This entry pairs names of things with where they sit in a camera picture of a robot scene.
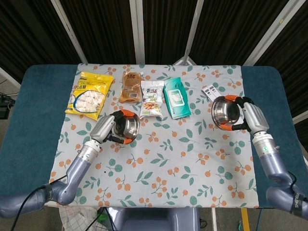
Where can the floral tablecloth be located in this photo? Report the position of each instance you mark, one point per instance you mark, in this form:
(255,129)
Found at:
(154,168)

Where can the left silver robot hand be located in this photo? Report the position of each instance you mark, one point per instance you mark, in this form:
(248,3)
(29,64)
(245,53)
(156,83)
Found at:
(102,127)

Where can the brown bread package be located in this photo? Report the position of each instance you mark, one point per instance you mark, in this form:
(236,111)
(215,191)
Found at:
(130,89)

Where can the green wet wipes pack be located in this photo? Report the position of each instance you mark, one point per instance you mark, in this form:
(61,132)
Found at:
(176,98)

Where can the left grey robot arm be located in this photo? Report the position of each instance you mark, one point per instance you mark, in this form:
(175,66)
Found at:
(77,168)

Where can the yellow marshmallow bag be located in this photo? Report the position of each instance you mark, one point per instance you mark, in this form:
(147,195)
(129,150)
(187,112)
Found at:
(89,96)

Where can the white nut snack bag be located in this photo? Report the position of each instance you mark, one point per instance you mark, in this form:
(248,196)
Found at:
(150,101)

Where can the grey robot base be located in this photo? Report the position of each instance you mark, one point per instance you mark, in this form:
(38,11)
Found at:
(154,220)

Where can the black power strip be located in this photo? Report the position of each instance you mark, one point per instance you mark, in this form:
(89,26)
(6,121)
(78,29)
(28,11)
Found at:
(4,111)

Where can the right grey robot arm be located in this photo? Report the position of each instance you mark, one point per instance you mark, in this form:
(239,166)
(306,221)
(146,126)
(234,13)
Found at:
(274,163)

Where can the steel bowl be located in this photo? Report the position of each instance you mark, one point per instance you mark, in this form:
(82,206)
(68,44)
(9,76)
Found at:
(131,126)
(223,113)

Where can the white metal frame post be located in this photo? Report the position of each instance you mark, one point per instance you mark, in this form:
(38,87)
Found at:
(269,33)
(137,31)
(300,116)
(193,31)
(69,33)

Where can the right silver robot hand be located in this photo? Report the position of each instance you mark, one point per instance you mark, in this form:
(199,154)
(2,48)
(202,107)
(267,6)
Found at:
(255,115)

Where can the blue table cover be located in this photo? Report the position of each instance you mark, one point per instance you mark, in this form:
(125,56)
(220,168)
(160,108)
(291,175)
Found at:
(36,108)

